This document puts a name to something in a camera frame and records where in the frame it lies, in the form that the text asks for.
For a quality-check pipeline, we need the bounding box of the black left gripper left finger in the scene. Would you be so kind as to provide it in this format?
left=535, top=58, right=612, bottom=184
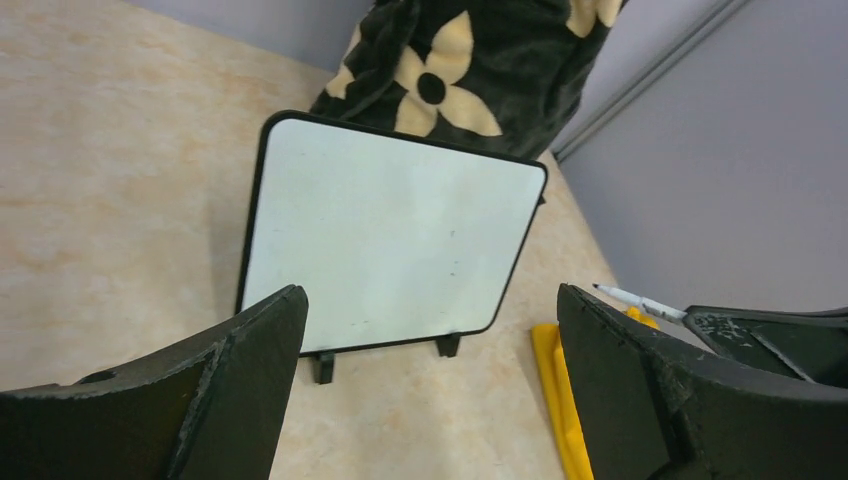
left=1, top=285, right=308, bottom=479

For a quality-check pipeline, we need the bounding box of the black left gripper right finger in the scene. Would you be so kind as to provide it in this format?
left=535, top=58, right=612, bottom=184
left=557, top=284, right=847, bottom=479

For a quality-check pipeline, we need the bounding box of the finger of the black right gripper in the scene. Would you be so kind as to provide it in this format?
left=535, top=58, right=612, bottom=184
left=683, top=306, right=847, bottom=388

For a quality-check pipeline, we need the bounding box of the white marker pen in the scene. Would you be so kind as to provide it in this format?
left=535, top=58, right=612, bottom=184
left=593, top=283, right=686, bottom=325

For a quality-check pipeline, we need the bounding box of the small black-framed whiteboard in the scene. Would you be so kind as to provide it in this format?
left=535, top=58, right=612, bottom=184
left=235, top=110, right=548, bottom=384

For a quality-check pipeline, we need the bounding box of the yellow cloth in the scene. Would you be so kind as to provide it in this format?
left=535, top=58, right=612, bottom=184
left=531, top=306, right=670, bottom=479

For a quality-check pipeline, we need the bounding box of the black floral plush blanket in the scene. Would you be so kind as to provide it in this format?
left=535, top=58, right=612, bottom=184
left=310, top=0, right=626, bottom=160

